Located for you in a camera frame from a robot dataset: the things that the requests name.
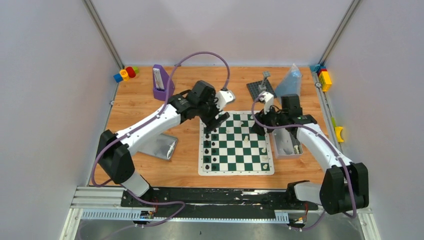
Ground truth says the silver metal tin box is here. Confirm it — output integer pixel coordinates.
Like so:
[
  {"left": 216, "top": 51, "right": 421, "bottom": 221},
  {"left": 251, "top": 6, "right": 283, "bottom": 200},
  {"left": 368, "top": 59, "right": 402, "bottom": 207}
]
[{"left": 270, "top": 128, "right": 304, "bottom": 160}]

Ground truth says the green wooden block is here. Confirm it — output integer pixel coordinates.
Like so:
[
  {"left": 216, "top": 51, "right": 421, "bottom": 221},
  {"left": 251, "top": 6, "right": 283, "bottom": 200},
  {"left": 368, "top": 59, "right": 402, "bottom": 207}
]
[{"left": 132, "top": 66, "right": 140, "bottom": 75}]

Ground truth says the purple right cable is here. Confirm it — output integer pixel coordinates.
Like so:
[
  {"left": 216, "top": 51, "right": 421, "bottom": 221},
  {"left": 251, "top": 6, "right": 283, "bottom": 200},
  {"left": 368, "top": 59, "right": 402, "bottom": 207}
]
[{"left": 251, "top": 94, "right": 358, "bottom": 232}]

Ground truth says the purple cable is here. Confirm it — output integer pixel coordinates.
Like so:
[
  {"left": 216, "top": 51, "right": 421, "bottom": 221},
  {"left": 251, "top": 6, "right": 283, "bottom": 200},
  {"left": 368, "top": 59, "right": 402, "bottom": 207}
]
[
  {"left": 91, "top": 51, "right": 231, "bottom": 240},
  {"left": 251, "top": 94, "right": 358, "bottom": 232}
]

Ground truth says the dark grey lego baseplate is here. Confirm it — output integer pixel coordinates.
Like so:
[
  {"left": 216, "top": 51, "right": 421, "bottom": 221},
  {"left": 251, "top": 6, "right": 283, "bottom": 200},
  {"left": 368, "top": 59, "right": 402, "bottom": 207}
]
[{"left": 246, "top": 80, "right": 277, "bottom": 100}]

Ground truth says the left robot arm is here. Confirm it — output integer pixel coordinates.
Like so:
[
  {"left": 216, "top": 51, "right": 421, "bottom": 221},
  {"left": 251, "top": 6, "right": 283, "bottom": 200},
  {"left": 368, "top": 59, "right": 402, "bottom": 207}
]
[{"left": 95, "top": 80, "right": 236, "bottom": 207}]

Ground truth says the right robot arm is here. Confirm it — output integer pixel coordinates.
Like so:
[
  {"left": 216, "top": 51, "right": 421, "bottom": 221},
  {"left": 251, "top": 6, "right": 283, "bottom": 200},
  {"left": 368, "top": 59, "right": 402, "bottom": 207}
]
[{"left": 252, "top": 91, "right": 369, "bottom": 219}]

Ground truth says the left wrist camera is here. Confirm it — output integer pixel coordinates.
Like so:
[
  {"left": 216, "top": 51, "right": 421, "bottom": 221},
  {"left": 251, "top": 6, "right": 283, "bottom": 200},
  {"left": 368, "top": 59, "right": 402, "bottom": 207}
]
[{"left": 215, "top": 90, "right": 236, "bottom": 111}]

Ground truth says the yellow curved block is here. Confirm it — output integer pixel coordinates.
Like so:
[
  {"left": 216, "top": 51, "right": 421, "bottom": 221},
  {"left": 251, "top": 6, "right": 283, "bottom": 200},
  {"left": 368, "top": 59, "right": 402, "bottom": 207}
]
[{"left": 331, "top": 117, "right": 345, "bottom": 143}]

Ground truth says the blue wooden block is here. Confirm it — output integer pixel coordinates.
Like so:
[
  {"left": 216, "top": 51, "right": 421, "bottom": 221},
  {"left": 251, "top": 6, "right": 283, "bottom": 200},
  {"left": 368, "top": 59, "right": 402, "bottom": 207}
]
[{"left": 113, "top": 73, "right": 124, "bottom": 83}]

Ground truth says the silver tin lid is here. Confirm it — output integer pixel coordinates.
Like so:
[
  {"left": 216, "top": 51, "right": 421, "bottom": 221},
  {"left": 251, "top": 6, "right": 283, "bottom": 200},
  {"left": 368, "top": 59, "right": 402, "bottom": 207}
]
[{"left": 138, "top": 133, "right": 179, "bottom": 161}]

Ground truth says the red wooden cylinder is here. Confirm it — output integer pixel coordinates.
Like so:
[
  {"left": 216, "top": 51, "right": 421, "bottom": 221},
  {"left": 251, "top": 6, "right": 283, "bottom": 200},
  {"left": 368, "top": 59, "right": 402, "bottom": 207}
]
[{"left": 125, "top": 66, "right": 137, "bottom": 79}]

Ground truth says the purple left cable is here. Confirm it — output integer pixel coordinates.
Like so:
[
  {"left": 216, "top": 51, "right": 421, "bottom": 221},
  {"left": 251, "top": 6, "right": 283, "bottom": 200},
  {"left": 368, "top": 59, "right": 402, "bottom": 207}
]
[{"left": 91, "top": 51, "right": 231, "bottom": 240}]

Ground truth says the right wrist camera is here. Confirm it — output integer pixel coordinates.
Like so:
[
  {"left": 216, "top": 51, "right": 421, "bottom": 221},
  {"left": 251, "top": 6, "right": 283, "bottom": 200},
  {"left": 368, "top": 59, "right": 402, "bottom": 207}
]
[{"left": 259, "top": 91, "right": 274, "bottom": 115}]

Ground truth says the colourful lego brick stack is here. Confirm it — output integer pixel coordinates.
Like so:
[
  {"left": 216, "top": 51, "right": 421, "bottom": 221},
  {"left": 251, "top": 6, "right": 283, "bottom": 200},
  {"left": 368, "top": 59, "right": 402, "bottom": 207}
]
[{"left": 309, "top": 64, "right": 333, "bottom": 92}]

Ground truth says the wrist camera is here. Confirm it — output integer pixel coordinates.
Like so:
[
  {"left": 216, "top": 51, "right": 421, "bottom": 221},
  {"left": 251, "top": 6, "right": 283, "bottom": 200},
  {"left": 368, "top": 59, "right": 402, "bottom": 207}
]
[
  {"left": 215, "top": 90, "right": 236, "bottom": 111},
  {"left": 259, "top": 91, "right": 274, "bottom": 115}
]

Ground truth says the yellow wooden cylinder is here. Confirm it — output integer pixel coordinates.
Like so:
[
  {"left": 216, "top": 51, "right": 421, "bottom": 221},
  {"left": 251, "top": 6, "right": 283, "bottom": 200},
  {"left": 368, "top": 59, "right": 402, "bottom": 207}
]
[{"left": 119, "top": 69, "right": 130, "bottom": 81}]

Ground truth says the grey lego tower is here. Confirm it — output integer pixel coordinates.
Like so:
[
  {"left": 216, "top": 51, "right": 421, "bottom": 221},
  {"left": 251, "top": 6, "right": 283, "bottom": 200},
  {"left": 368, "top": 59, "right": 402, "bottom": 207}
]
[{"left": 258, "top": 71, "right": 271, "bottom": 91}]

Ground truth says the purple metronome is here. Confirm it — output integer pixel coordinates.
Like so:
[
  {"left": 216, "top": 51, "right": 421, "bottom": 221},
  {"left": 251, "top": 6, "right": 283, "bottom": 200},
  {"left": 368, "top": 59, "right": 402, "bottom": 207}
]
[{"left": 152, "top": 64, "right": 175, "bottom": 101}]

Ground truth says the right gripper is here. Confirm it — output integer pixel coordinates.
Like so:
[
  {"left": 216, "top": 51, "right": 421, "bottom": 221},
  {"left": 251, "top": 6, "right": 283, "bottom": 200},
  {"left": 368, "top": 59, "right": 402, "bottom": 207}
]
[{"left": 251, "top": 102, "right": 288, "bottom": 136}]

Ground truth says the green white chess board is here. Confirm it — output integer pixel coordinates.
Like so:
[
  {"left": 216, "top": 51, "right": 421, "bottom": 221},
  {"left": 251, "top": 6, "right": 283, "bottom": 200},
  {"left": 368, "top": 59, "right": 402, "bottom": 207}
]
[{"left": 198, "top": 111, "right": 275, "bottom": 176}]

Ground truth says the blue plastic bag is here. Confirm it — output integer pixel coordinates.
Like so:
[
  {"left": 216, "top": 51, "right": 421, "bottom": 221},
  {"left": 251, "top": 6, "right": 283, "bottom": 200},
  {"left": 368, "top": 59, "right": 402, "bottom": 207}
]
[{"left": 274, "top": 63, "right": 302, "bottom": 99}]

